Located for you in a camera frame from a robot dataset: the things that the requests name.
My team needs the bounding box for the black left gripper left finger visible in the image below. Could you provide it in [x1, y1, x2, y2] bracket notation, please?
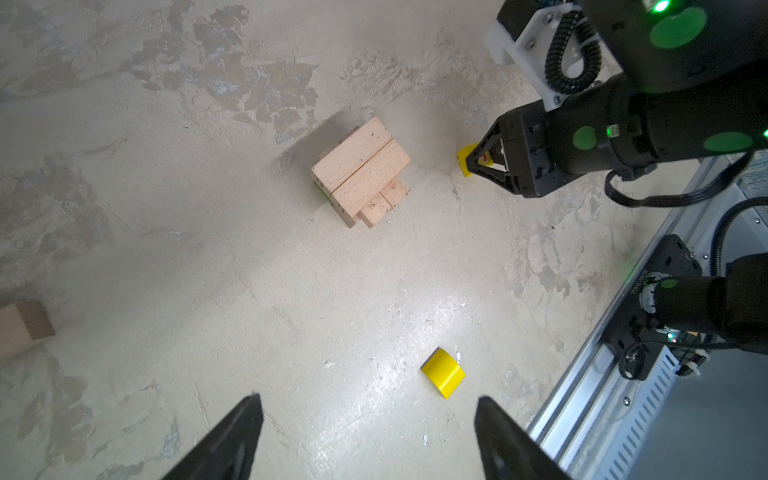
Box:
[163, 393, 264, 480]

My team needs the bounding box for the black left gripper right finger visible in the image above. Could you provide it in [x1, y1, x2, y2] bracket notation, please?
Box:
[474, 396, 570, 480]

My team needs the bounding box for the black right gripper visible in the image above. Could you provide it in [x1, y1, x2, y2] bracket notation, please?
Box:
[465, 100, 576, 198]

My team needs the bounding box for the yellow block with red symbol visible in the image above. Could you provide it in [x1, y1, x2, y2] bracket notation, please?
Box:
[457, 142, 494, 179]

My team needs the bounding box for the yellow cylinder block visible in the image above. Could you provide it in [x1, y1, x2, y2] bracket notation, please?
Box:
[421, 347, 466, 399]

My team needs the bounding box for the wood plank block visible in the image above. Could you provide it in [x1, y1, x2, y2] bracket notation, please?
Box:
[311, 117, 392, 196]

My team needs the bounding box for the small square wood block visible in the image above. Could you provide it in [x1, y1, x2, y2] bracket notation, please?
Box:
[0, 300, 55, 360]

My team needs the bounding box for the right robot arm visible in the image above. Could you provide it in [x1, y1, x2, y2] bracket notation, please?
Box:
[459, 1, 767, 208]

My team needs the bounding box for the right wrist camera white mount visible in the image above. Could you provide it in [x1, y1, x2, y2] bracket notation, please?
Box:
[485, 0, 604, 111]

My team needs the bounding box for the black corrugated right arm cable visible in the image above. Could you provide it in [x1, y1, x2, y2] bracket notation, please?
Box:
[542, 8, 603, 95]

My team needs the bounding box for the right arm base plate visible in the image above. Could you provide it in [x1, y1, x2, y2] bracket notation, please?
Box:
[600, 234, 702, 381]

